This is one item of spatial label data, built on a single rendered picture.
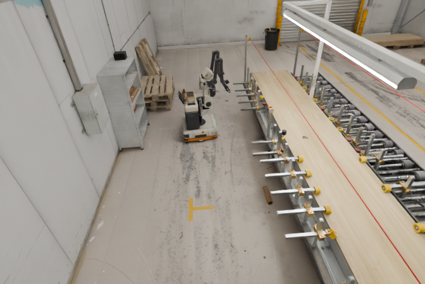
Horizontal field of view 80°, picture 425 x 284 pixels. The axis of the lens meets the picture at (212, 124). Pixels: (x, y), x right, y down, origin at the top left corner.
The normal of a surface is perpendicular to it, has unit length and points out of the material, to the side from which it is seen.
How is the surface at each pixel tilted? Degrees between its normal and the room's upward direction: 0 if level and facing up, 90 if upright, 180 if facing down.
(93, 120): 90
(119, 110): 90
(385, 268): 0
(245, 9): 90
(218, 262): 0
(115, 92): 90
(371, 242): 0
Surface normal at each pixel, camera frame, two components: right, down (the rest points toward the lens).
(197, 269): -0.04, -0.83
